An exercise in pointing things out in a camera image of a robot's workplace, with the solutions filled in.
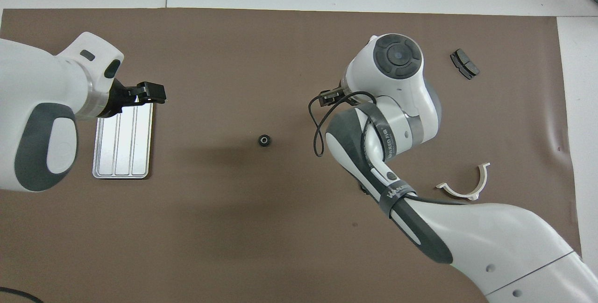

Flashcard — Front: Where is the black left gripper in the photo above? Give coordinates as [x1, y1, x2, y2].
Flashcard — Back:
[100, 78, 167, 118]

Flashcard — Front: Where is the silver metal tray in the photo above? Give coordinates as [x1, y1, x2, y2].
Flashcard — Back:
[92, 102, 155, 180]

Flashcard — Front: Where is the brown table mat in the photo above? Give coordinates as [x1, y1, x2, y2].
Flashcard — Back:
[0, 7, 588, 303]

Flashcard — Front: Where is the short wide grey brake pad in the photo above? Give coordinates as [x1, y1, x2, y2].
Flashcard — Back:
[450, 49, 481, 80]

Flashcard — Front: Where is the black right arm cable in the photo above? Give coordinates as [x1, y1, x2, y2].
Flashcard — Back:
[308, 91, 468, 205]

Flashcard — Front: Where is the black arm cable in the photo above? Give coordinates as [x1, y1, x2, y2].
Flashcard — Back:
[0, 286, 43, 303]
[308, 91, 468, 205]

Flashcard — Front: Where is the white half-ring clamp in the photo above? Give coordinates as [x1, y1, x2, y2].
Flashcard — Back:
[435, 162, 491, 201]

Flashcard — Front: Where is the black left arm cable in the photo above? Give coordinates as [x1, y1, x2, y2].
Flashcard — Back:
[0, 286, 43, 303]

